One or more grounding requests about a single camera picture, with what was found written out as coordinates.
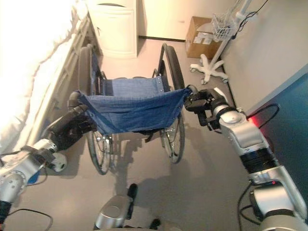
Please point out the white hospital bed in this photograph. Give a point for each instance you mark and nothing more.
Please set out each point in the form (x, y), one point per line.
(31, 65)

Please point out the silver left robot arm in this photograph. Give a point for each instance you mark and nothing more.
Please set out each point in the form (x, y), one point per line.
(29, 163)

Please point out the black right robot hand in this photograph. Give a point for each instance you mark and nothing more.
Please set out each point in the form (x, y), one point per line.
(201, 101)

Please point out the white rolling stand with basket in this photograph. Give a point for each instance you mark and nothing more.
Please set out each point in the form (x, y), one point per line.
(216, 50)

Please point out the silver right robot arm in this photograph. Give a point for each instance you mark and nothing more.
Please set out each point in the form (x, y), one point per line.
(260, 158)

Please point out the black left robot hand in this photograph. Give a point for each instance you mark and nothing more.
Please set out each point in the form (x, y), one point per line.
(68, 125)

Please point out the blue fabric wheelchair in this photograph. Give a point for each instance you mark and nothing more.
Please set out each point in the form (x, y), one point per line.
(130, 106)

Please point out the silver robot leg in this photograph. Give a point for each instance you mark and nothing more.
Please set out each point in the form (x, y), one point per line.
(115, 211)

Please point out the blue panel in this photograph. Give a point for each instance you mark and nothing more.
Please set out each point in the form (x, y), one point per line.
(281, 115)

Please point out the white bedside cabinet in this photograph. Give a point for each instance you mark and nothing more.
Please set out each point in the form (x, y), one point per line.
(115, 26)

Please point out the brown cardboard box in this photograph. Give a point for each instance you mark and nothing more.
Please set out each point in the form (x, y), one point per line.
(201, 37)

